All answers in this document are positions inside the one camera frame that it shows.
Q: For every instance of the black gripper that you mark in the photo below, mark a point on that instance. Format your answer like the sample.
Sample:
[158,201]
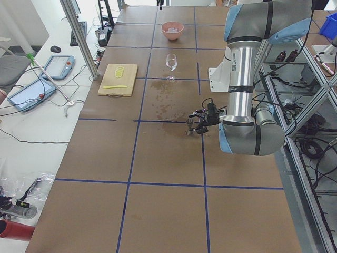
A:
[209,120]

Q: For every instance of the steel double jigger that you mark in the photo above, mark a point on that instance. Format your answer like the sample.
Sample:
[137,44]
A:
[189,123]

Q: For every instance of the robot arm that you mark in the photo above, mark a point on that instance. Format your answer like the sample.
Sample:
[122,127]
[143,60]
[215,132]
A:
[244,130]

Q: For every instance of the clear wine glass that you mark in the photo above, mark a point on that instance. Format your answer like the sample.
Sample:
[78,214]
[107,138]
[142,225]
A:
[171,63]

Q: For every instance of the clear ice cubes pile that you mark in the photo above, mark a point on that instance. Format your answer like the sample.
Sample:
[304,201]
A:
[172,30]

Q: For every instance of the pink bowl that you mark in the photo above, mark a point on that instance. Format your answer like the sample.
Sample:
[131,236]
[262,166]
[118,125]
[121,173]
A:
[169,36]

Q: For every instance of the yellow plastic knife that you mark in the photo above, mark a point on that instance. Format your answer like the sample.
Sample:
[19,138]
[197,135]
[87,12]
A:
[115,86]

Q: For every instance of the bamboo cutting board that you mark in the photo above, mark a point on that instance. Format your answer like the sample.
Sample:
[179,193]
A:
[128,78]

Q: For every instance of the black power adapter box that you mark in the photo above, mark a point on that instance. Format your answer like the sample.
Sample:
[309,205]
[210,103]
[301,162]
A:
[104,36]

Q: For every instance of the metal rod green tip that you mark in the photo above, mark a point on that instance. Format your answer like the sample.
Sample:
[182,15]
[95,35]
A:
[33,60]

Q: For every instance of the blue teach pendant far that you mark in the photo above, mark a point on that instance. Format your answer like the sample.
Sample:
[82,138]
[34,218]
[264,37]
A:
[59,67]

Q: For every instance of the blue teach pendant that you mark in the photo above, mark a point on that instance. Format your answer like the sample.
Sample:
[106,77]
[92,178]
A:
[59,67]
[31,95]

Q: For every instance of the blue storage bin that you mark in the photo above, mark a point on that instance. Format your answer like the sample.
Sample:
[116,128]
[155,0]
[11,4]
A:
[329,28]

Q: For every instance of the black computer mouse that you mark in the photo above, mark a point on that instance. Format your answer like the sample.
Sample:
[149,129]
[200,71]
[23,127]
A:
[55,49]

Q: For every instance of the blue teach pendant near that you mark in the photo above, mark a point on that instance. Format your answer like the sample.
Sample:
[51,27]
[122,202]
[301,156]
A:
[31,95]

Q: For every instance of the clear plastic bags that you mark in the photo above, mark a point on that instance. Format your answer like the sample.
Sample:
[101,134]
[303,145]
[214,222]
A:
[23,195]

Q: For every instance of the grey chair seat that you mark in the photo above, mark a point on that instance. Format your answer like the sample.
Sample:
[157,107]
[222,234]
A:
[12,67]

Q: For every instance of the red cylinder bottle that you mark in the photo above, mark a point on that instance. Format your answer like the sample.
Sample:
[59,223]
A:
[16,231]

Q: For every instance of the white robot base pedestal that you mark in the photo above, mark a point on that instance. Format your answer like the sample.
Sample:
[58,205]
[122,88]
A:
[219,77]

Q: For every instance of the aluminium frame post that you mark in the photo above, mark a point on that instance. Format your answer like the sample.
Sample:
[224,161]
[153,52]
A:
[75,27]

